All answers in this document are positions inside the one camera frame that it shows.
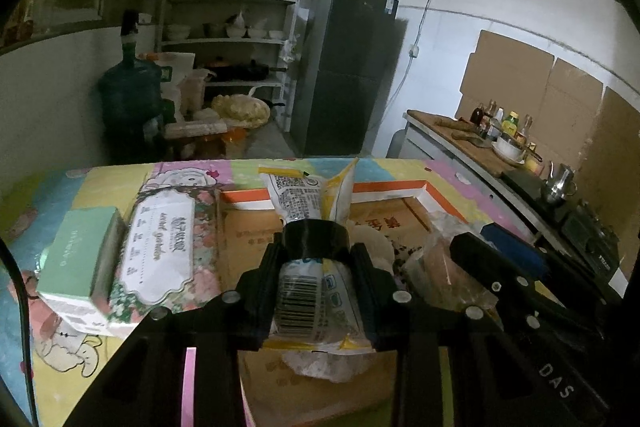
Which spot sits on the leopard print soft pouch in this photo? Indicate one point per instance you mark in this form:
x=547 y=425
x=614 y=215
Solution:
x=402 y=254

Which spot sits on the dark refrigerator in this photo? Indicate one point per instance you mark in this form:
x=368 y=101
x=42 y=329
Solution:
x=345 y=82

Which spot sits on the wall socket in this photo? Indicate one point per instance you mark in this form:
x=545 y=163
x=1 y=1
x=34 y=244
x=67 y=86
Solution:
x=414 y=52

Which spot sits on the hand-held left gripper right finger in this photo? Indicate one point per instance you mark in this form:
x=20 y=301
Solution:
x=370 y=297

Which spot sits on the cardboard wall sheets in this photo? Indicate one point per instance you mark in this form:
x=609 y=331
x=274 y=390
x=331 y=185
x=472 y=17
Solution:
x=525 y=72

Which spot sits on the kitchen cleaver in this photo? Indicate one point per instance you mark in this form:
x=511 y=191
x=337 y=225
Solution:
x=467 y=138

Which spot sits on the floral tissue pack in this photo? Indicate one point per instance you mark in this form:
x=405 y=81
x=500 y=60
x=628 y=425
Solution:
x=160 y=242

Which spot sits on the grey gas cylinder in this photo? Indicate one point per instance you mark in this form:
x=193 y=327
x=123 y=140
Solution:
x=395 y=144

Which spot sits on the clear plastic bag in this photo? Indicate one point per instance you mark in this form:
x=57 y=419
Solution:
x=435 y=257

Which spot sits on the white round soft pad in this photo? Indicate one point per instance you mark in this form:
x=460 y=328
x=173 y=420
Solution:
x=374 y=241

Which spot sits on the black wide band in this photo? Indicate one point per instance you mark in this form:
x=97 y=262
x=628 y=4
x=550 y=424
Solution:
x=312 y=239

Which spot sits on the green water jug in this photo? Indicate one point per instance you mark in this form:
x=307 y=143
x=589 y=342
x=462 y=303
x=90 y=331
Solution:
x=130 y=97

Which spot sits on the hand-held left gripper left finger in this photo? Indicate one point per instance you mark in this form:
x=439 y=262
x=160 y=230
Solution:
x=262 y=297

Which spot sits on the kitchen counter cabinet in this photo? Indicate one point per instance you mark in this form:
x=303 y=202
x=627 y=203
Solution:
x=430 y=119

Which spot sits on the black gas stove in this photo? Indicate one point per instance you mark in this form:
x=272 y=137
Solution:
x=595 y=247

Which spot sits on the orange-rimmed cardboard box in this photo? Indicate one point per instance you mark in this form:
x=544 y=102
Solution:
x=250 y=237

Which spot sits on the row of white bowls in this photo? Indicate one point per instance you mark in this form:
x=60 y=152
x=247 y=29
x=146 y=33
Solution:
x=240 y=31

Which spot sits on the white bowl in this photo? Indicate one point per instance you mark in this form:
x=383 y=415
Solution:
x=507 y=149

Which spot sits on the white sack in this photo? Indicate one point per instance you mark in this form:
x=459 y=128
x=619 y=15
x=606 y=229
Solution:
x=175 y=72

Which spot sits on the metal kettle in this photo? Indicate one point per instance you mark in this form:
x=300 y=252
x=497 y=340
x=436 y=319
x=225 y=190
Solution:
x=557 y=184

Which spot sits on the clear plastic container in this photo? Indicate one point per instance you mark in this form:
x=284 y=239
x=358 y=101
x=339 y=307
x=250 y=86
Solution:
x=192 y=92

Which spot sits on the flat wooden box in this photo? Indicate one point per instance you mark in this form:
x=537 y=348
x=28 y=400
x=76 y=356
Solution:
x=195 y=128

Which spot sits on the pale green box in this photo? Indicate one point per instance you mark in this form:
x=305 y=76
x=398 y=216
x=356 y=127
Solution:
x=80 y=252

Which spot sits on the row of condiment bottles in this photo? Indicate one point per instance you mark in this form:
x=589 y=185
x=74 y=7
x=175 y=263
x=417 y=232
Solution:
x=510 y=122

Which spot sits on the wooden rolling pin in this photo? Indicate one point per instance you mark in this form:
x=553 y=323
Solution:
x=447 y=123

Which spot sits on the white crumpled plastic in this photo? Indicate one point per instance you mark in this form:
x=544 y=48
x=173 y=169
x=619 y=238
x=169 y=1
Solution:
x=320 y=364

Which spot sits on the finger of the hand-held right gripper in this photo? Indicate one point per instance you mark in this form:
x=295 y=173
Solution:
x=510 y=244
x=475 y=257

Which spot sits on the yellow and white snack packet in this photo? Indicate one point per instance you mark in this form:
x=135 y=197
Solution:
x=300 y=202

